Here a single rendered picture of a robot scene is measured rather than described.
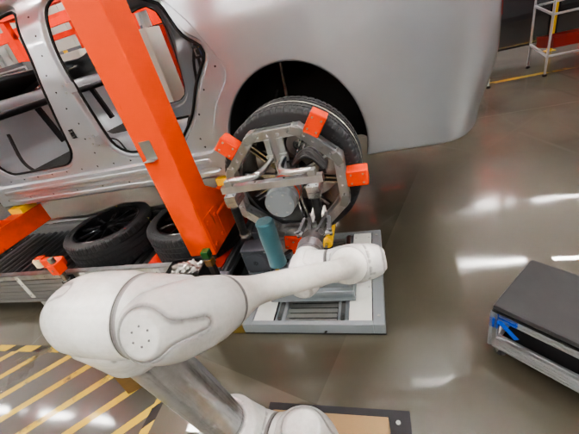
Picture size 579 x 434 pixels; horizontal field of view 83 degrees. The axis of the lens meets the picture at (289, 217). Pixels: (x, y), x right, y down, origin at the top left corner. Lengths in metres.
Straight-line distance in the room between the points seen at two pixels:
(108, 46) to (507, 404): 2.09
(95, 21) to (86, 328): 1.23
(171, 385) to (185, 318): 0.29
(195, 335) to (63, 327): 0.21
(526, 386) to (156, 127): 1.88
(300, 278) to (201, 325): 0.32
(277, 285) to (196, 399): 0.28
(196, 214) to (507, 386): 1.57
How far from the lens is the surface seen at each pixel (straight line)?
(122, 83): 1.57
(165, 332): 0.45
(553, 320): 1.57
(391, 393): 1.70
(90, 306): 0.56
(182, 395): 0.76
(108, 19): 1.54
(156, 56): 6.34
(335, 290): 1.91
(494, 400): 1.73
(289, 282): 0.72
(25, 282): 3.15
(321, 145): 1.37
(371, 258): 0.92
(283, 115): 1.44
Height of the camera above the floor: 1.48
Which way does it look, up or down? 30 degrees down
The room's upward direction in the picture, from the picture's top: 16 degrees counter-clockwise
